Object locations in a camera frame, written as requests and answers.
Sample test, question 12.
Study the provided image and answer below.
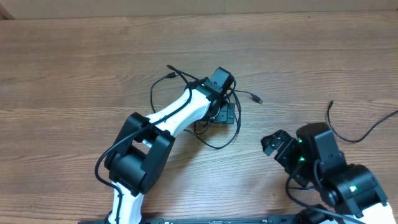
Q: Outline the black USB cable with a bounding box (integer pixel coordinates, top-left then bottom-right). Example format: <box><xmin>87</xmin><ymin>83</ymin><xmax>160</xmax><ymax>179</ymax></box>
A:
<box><xmin>150</xmin><ymin>72</ymin><xmax>264</xmax><ymax>150</ymax></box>

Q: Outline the black cable with thin plug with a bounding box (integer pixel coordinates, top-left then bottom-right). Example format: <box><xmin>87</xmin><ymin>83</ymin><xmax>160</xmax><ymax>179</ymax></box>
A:
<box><xmin>326</xmin><ymin>100</ymin><xmax>398</xmax><ymax>144</ymax></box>

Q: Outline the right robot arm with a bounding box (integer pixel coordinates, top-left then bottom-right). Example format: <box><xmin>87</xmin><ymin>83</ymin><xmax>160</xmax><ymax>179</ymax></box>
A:
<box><xmin>261</xmin><ymin>123</ymin><xmax>395</xmax><ymax>223</ymax></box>

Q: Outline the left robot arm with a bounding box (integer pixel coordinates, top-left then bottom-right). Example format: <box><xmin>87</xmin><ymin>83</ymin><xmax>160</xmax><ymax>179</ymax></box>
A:
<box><xmin>97</xmin><ymin>67</ymin><xmax>236</xmax><ymax>223</ymax></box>

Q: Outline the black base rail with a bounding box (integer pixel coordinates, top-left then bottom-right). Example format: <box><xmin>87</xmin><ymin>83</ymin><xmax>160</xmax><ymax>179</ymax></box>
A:
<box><xmin>140</xmin><ymin>215</ymin><xmax>298</xmax><ymax>224</ymax></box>

